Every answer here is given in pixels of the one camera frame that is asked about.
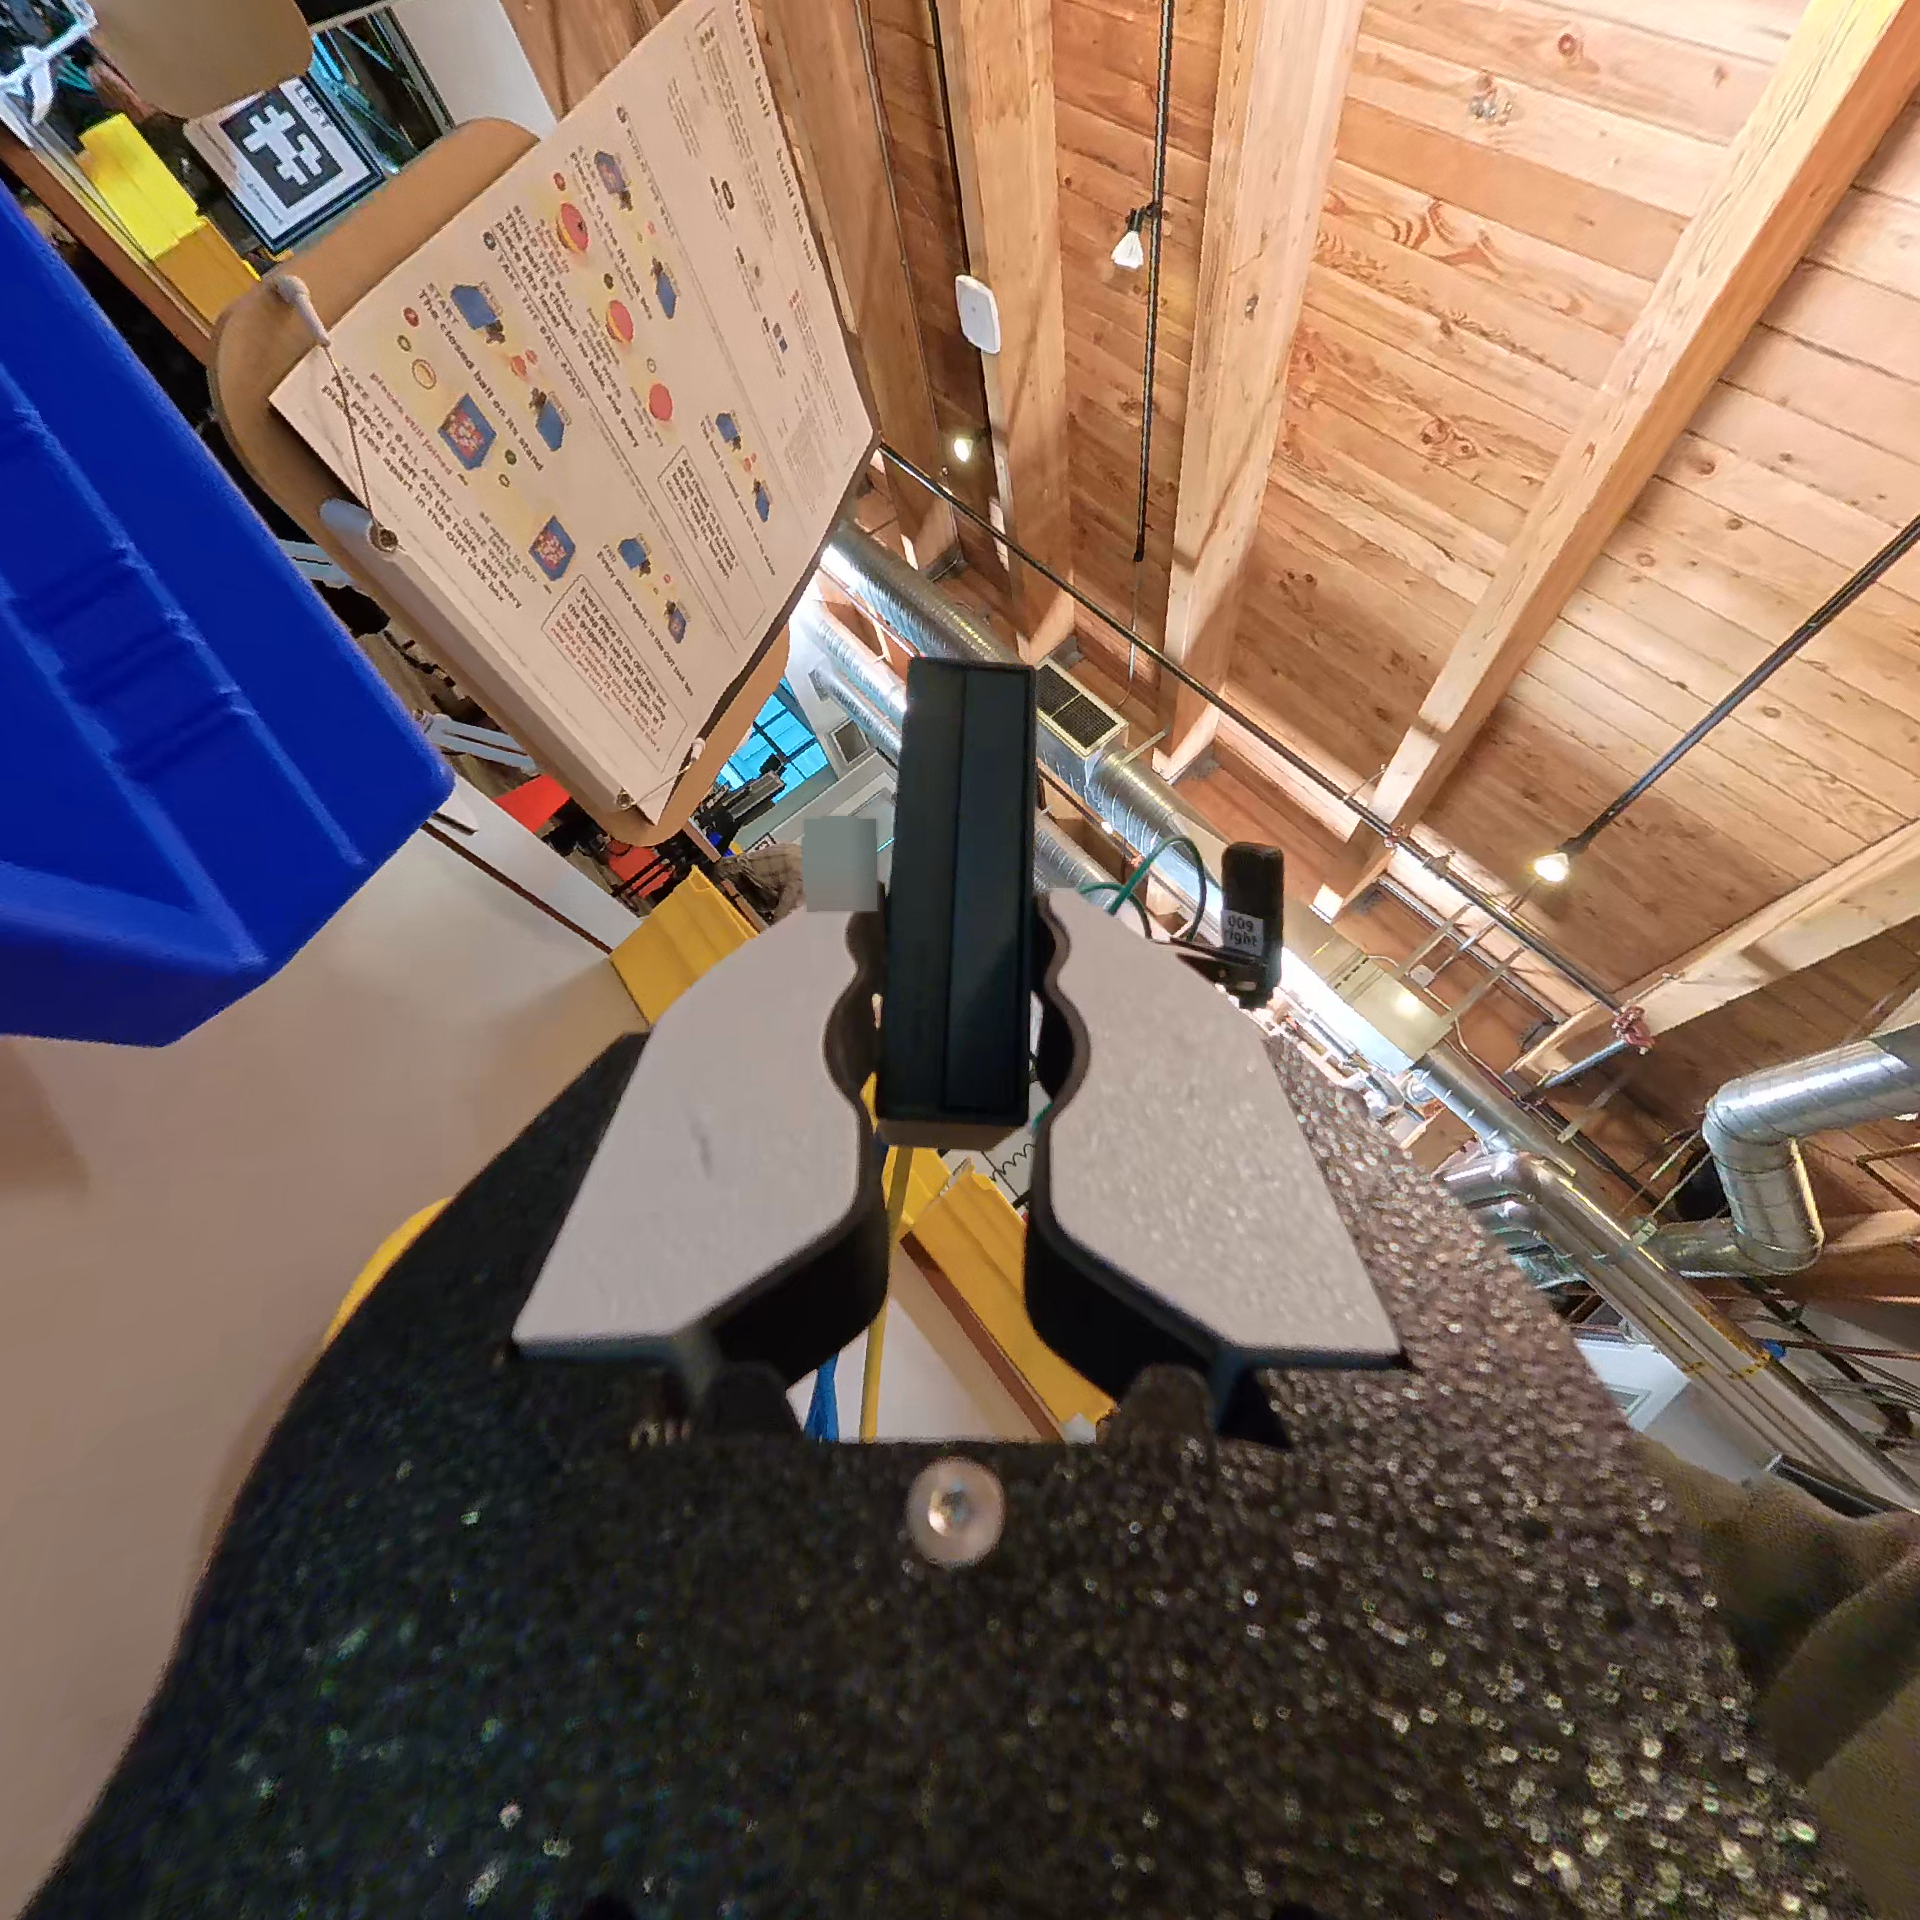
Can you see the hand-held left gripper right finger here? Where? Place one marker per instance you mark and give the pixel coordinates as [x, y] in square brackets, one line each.
[1200, 1201]

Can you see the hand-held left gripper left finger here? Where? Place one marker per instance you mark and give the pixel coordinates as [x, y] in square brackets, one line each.
[704, 1170]

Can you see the black network switch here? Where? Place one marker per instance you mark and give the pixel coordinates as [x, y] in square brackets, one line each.
[960, 900]

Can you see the blue plastic bin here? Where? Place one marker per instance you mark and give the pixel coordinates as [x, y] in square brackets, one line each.
[181, 721]

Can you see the person's right forearm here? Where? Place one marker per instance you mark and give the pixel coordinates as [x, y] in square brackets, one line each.
[1828, 1650]

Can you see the yellow plastic bin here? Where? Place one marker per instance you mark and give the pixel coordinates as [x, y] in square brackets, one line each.
[134, 180]
[674, 945]

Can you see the black labelled device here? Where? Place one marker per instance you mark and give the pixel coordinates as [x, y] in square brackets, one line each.
[1252, 874]

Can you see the orange red object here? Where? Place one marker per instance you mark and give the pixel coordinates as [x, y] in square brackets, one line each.
[533, 802]

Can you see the printed instruction poster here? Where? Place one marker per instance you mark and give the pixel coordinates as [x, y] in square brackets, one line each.
[600, 376]

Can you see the white track spotlight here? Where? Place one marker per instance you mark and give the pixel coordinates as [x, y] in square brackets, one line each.
[1128, 248]

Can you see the black white marker sign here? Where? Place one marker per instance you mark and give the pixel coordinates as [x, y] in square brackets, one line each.
[292, 149]

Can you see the duct vent grille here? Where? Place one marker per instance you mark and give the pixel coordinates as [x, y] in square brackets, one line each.
[1080, 715]

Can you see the silver elbow duct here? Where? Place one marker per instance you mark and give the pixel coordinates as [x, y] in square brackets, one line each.
[1770, 1141]

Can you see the silver ventilation duct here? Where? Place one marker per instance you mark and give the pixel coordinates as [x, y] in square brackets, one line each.
[901, 593]

